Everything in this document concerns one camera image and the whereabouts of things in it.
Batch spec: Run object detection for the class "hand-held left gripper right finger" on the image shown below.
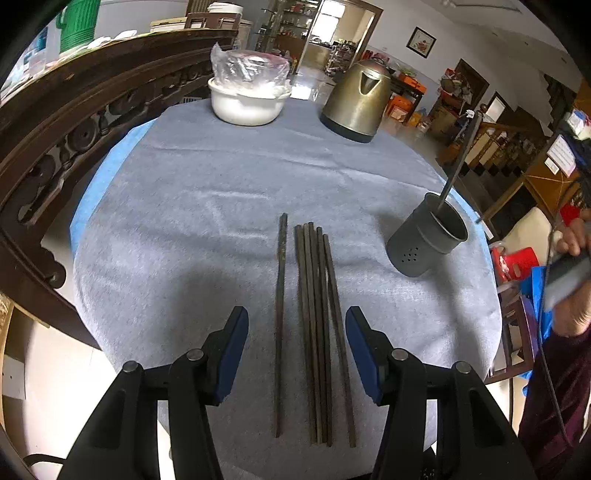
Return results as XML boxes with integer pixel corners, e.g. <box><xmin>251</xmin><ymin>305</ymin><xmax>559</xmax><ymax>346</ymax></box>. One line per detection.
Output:
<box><xmin>345</xmin><ymin>305</ymin><xmax>539</xmax><ymax>480</ymax></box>

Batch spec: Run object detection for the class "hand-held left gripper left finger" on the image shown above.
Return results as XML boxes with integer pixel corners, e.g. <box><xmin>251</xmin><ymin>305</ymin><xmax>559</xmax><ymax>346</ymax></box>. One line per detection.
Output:
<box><xmin>55</xmin><ymin>305</ymin><xmax>250</xmax><ymax>480</ymax></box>

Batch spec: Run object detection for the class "dark chopstick with brown end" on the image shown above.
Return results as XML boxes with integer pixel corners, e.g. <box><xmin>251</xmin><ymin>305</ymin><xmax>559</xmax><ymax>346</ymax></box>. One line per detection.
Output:
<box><xmin>274</xmin><ymin>212</ymin><xmax>289</xmax><ymax>438</ymax></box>

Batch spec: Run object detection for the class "grey metal chopstick holder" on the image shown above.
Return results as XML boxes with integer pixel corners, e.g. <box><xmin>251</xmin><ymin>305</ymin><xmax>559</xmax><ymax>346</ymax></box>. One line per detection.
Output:
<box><xmin>387</xmin><ymin>191</ymin><xmax>469</xmax><ymax>278</ymax></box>

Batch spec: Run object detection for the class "dark chopstick with pale tip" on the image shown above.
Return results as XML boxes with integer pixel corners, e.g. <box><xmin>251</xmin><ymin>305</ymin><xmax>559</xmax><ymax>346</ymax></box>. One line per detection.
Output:
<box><xmin>434</xmin><ymin>110</ymin><xmax>481</xmax><ymax>213</ymax></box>

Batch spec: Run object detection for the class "person's right forearm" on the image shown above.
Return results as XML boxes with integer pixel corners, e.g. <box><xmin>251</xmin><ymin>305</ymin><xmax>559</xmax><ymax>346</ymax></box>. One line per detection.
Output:
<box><xmin>517</xmin><ymin>325</ymin><xmax>591</xmax><ymax>474</ymax></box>

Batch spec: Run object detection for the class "person's right hand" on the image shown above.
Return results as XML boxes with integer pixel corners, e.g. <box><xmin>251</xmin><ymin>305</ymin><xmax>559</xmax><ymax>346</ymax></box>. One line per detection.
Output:
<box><xmin>554</xmin><ymin>219</ymin><xmax>591</xmax><ymax>337</ymax></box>

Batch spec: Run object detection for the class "blue plastic bag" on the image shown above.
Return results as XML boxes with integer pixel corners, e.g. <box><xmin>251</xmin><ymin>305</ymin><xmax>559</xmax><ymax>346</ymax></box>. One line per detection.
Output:
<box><xmin>522</xmin><ymin>265</ymin><xmax>561</xmax><ymax>407</ymax></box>

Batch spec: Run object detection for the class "red plastic stool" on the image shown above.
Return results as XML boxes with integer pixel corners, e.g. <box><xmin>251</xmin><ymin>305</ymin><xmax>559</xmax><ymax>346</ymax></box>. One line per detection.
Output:
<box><xmin>490</xmin><ymin>247</ymin><xmax>541</xmax><ymax>282</ymax></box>

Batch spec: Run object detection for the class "cream chair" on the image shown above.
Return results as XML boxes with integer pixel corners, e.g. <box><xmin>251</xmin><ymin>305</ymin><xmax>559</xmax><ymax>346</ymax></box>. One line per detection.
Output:
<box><xmin>503</xmin><ymin>208</ymin><xmax>564</xmax><ymax>273</ymax></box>

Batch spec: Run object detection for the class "grey tablecloth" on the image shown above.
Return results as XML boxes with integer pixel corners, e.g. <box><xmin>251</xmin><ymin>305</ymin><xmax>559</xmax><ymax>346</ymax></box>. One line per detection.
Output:
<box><xmin>73</xmin><ymin>99</ymin><xmax>503</xmax><ymax>480</ymax></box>

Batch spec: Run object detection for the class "wooden stair railing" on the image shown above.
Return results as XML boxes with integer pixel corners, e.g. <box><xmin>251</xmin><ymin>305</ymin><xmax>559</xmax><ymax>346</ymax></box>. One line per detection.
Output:
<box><xmin>438</xmin><ymin>115</ymin><xmax>555</xmax><ymax>185</ymax></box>

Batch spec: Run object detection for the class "brass-coloured electric kettle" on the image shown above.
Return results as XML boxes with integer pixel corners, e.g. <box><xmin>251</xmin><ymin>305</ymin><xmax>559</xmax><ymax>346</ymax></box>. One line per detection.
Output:
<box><xmin>320</xmin><ymin>58</ymin><xmax>393</xmax><ymax>144</ymax></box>

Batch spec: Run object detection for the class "clear plastic bag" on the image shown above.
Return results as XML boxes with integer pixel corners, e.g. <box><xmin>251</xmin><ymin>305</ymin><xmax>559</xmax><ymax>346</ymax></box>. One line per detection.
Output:
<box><xmin>210</xmin><ymin>42</ymin><xmax>291</xmax><ymax>97</ymax></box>

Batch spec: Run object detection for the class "dark carved wooden bench back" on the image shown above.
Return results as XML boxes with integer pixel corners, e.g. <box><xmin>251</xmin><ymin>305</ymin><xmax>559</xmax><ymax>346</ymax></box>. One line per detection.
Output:
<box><xmin>0</xmin><ymin>28</ymin><xmax>241</xmax><ymax>352</ymax></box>

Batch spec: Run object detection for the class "white rice cooker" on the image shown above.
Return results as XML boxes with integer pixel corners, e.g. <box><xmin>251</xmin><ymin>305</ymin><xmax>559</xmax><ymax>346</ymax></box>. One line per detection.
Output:
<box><xmin>206</xmin><ymin>2</ymin><xmax>244</xmax><ymax>17</ymax></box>

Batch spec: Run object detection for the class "green thermos jug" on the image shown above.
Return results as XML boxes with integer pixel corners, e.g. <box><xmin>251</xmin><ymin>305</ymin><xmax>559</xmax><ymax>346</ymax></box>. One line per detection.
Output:
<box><xmin>56</xmin><ymin>0</ymin><xmax>101</xmax><ymax>52</ymax></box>

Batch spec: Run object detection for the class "wall calendar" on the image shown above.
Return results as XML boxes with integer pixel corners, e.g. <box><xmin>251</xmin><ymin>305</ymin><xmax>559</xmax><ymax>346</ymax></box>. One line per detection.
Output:
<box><xmin>545</xmin><ymin>134</ymin><xmax>580</xmax><ymax>176</ymax></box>

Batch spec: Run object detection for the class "framed wall picture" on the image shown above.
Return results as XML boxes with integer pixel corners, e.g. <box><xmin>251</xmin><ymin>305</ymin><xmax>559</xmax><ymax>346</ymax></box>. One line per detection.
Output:
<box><xmin>406</xmin><ymin>26</ymin><xmax>437</xmax><ymax>58</ymax></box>

